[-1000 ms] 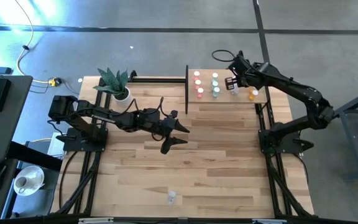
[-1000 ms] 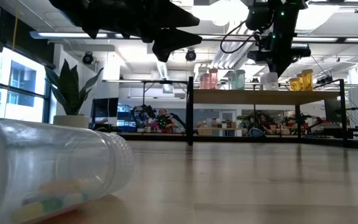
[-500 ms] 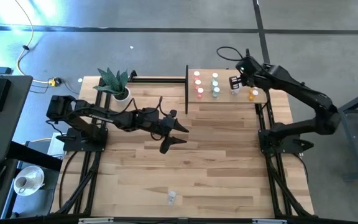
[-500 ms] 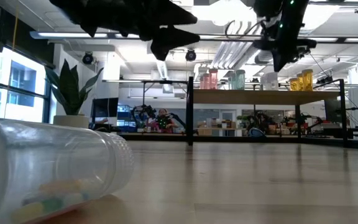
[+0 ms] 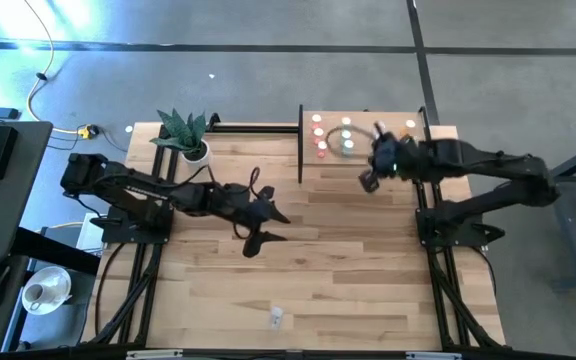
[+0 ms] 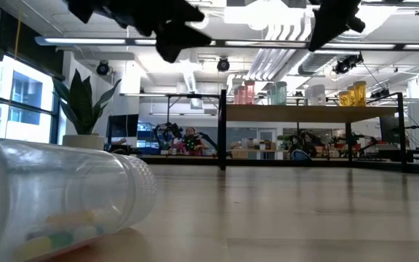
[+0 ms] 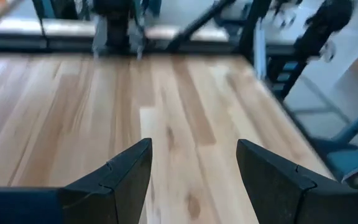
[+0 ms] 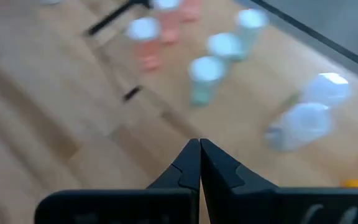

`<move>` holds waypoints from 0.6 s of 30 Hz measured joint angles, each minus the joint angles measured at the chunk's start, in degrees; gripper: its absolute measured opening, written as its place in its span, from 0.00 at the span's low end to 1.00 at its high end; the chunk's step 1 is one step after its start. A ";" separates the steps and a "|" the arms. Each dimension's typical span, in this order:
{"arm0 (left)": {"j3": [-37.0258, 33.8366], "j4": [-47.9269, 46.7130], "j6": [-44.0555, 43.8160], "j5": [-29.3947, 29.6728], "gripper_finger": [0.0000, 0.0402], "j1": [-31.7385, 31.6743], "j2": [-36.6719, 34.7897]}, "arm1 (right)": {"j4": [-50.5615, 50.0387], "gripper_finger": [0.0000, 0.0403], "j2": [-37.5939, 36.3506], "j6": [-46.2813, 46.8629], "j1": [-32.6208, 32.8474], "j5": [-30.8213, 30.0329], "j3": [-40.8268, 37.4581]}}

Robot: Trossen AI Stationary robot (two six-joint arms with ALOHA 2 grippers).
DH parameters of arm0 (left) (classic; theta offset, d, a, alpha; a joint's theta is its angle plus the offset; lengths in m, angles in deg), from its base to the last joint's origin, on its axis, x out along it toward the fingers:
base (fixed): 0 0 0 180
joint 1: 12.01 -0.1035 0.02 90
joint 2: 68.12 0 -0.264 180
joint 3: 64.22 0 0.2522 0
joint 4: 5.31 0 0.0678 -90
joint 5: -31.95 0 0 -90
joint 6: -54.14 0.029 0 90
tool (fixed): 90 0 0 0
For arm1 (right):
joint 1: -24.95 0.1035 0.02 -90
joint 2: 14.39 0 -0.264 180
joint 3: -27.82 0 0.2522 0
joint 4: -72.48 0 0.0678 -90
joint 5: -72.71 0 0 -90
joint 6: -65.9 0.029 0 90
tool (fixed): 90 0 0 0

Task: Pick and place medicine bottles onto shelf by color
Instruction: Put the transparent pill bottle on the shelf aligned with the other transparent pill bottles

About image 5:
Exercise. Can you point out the green snake plant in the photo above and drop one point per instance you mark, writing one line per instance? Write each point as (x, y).
(180, 132)

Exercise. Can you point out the yellow plug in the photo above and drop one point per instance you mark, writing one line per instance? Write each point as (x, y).
(85, 133)

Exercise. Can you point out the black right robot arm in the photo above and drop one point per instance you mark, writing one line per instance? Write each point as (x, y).
(493, 165)

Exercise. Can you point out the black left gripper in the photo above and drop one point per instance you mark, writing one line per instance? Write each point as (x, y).
(245, 210)

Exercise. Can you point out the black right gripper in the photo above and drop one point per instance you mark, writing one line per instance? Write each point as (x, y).
(388, 157)

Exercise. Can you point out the white cup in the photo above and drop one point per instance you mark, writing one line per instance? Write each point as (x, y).
(35, 294)

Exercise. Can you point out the black aluminium table frame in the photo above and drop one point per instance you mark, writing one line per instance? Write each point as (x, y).
(253, 129)

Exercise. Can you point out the white plant pot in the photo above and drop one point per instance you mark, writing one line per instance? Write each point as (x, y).
(200, 156)

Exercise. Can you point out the silver bracket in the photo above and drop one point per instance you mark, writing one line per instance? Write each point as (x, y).
(153, 355)
(433, 356)

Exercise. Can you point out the pink pill bottle white cap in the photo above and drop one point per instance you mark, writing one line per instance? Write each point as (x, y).
(318, 132)
(322, 145)
(316, 118)

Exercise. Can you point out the orange pill bottle white cap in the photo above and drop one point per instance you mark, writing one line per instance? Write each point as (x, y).
(410, 123)

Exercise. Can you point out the teal pill bottle white cap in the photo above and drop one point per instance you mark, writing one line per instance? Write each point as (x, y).
(348, 145)
(346, 134)
(346, 120)

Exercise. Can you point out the large clear pill bottle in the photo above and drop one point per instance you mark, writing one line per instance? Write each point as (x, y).
(276, 317)

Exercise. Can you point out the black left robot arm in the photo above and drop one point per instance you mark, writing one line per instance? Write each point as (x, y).
(133, 190)

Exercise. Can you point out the wooden shelf black frame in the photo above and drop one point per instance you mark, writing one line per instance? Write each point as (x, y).
(330, 116)

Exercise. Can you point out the white paper sheet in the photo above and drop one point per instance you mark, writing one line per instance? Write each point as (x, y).
(88, 232)

